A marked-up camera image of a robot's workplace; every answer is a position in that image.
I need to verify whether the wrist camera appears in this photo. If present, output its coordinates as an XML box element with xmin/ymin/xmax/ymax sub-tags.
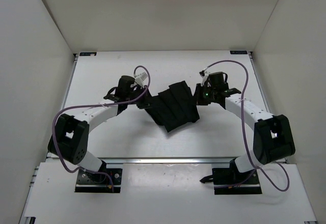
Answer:
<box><xmin>199</xmin><ymin>69</ymin><xmax>210</xmax><ymax>87</ymax></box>
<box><xmin>133</xmin><ymin>72</ymin><xmax>148</xmax><ymax>88</ymax></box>

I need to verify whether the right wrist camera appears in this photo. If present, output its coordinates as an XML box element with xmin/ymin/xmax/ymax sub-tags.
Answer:
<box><xmin>199</xmin><ymin>69</ymin><xmax>210</xmax><ymax>87</ymax></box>

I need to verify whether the aluminium table edge rail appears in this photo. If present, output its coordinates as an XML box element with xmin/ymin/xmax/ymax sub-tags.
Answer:
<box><xmin>102</xmin><ymin>157</ymin><xmax>232</xmax><ymax>164</ymax></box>

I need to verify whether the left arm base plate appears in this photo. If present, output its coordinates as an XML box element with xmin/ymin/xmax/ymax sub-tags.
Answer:
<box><xmin>75</xmin><ymin>168</ymin><xmax>123</xmax><ymax>193</ymax></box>

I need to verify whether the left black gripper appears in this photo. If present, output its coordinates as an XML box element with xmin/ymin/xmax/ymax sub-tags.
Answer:
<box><xmin>128</xmin><ymin>85</ymin><xmax>159</xmax><ymax>109</ymax></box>

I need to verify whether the right blue corner label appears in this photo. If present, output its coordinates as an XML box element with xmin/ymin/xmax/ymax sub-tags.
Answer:
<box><xmin>230</xmin><ymin>50</ymin><xmax>248</xmax><ymax>55</ymax></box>

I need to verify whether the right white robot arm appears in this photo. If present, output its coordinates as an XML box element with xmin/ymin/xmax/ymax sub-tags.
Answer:
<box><xmin>194</xmin><ymin>71</ymin><xmax>295</xmax><ymax>184</ymax></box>

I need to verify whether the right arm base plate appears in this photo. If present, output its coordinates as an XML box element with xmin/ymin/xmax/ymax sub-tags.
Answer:
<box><xmin>200</xmin><ymin>167</ymin><xmax>262</xmax><ymax>195</ymax></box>

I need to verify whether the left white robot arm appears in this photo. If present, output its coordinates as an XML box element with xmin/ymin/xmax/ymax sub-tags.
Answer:
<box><xmin>47</xmin><ymin>72</ymin><xmax>150</xmax><ymax>182</ymax></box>

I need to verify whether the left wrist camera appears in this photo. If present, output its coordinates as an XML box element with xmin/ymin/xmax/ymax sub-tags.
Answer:
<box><xmin>133</xmin><ymin>72</ymin><xmax>148</xmax><ymax>88</ymax></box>

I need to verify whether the blue corner label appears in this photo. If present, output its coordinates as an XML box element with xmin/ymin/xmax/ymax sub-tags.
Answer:
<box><xmin>230</xmin><ymin>50</ymin><xmax>248</xmax><ymax>55</ymax></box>
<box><xmin>79</xmin><ymin>52</ymin><xmax>97</xmax><ymax>57</ymax></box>

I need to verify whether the left blue corner label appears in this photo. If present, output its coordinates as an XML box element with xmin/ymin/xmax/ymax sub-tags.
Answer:
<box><xmin>79</xmin><ymin>52</ymin><xmax>97</xmax><ymax>57</ymax></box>

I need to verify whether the black pleated skirt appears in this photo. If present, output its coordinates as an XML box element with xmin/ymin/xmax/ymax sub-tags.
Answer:
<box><xmin>137</xmin><ymin>81</ymin><xmax>200</xmax><ymax>132</ymax></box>

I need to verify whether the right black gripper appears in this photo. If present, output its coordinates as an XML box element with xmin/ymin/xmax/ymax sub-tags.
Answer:
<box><xmin>189</xmin><ymin>83</ymin><xmax>216</xmax><ymax>106</ymax></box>

